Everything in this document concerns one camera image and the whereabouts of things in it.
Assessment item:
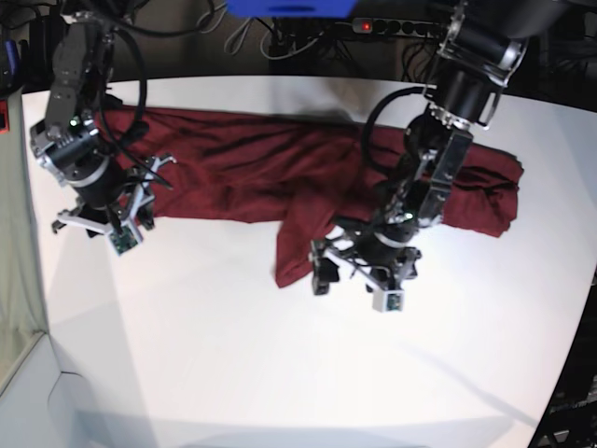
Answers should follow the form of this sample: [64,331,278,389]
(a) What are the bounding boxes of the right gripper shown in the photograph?
[51,154,176,245]

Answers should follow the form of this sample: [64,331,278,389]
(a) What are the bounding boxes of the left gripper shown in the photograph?
[309,218,422,300]

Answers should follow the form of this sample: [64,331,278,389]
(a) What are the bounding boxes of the dark red t-shirt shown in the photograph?
[128,108,524,288]

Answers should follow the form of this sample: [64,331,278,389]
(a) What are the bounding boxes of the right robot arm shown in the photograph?
[30,1,181,255]

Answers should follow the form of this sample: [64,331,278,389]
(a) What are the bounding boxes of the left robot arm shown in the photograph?
[310,1,572,312]

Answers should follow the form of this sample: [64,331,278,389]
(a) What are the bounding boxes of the grey fabric side panel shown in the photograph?
[1,92,48,390]

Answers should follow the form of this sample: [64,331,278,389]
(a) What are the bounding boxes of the red and black device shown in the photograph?
[0,99,9,134]

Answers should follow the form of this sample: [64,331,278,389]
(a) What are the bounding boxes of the blue box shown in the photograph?
[227,0,357,19]

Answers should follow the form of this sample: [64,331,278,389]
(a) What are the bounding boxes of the black power strip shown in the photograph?
[351,18,442,38]

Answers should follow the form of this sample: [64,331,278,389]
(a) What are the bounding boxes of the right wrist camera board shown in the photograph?
[108,228,138,256]

